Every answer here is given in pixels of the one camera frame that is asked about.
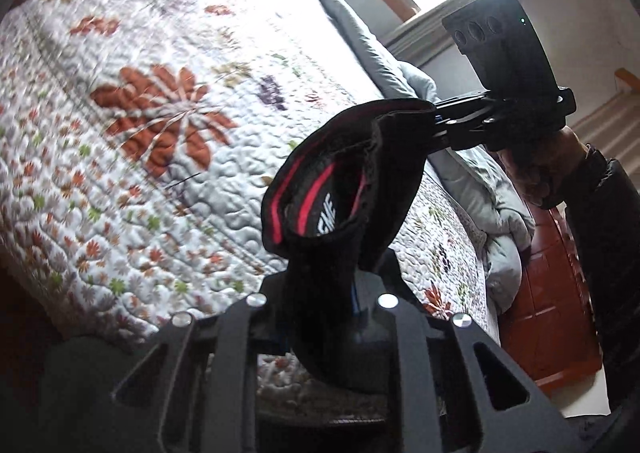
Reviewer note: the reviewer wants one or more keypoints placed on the black pants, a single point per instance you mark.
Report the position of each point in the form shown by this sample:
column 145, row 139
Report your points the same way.
column 345, row 193

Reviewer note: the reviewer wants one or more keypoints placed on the floral quilted bedspread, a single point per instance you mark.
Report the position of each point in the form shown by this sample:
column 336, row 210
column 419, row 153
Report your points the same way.
column 150, row 183

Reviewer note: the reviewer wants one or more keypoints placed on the dark wooden headboard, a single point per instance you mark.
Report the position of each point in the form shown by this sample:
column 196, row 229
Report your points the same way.
column 550, row 293

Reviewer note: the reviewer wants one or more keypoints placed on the grey-blue duvet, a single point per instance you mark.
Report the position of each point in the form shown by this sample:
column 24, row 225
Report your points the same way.
column 450, row 163

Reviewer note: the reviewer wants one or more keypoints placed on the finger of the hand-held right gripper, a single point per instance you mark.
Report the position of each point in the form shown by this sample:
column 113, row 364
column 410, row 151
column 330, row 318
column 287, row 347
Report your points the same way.
column 465, row 108
column 462, row 135

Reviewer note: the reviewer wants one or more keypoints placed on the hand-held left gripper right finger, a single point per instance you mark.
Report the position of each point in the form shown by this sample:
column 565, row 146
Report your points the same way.
column 370, row 333

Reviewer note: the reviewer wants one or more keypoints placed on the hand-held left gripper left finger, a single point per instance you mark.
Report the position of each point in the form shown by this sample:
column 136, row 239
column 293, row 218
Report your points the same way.
column 272, row 328

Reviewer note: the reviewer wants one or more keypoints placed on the person's right forearm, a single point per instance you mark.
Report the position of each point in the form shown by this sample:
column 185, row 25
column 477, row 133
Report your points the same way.
column 610, row 258

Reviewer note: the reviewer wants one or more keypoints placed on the person's right hand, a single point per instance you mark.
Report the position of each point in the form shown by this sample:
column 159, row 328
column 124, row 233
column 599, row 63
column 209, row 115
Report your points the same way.
column 545, row 168

